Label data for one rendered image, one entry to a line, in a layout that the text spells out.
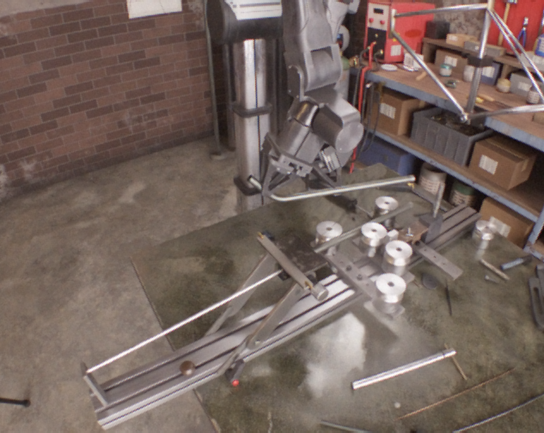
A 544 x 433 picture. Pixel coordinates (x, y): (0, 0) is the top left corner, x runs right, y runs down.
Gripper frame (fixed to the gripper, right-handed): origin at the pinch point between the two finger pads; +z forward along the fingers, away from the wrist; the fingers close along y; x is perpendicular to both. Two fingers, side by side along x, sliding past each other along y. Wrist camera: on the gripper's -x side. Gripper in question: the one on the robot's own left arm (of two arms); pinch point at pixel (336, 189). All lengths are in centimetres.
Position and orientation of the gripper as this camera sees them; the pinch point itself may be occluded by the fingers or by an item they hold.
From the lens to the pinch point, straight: 74.9
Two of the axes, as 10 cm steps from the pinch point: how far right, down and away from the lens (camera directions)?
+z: 2.6, 5.7, -7.8
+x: 9.7, -1.7, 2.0
